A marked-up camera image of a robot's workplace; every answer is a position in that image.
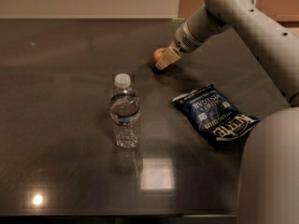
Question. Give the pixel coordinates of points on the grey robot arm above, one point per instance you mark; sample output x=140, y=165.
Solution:
x=268, y=186

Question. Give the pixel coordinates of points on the red apple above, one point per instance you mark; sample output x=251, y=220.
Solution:
x=163, y=57

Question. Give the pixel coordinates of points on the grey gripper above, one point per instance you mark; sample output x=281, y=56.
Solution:
x=183, y=41

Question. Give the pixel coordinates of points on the blue chip bag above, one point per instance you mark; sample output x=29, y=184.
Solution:
x=214, y=116

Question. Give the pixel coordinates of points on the clear plastic water bottle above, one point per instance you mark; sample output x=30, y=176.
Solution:
x=124, y=109

